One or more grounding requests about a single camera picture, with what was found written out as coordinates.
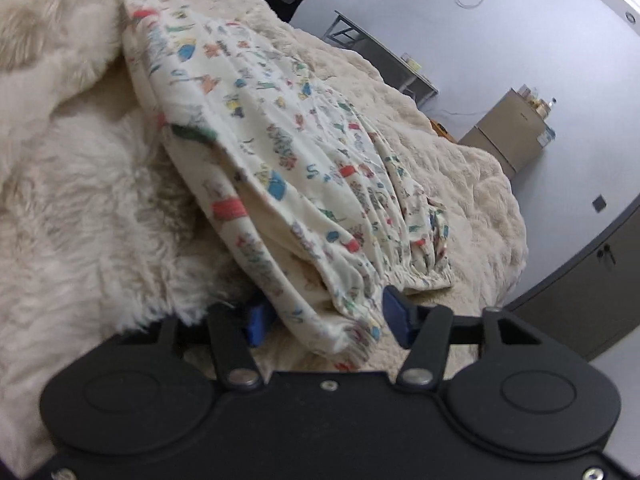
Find cluster of jars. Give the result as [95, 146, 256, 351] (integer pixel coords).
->
[517, 85, 558, 117]

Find beige small fridge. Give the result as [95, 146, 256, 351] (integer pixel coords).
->
[457, 87, 556, 178]

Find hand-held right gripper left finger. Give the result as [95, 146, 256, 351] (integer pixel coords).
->
[145, 302, 275, 391]

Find cream plush blanket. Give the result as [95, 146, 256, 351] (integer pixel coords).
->
[115, 0, 530, 376]

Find metal frame table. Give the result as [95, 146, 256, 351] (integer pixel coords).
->
[322, 10, 441, 108]

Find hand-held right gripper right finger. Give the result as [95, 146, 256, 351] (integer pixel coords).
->
[382, 285, 543, 387]

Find white long-fur blanket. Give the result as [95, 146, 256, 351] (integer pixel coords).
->
[0, 0, 251, 476]

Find cream printed pants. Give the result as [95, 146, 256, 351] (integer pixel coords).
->
[120, 0, 456, 361]

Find dark grey wardrobe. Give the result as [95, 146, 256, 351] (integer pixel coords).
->
[500, 205, 640, 361]

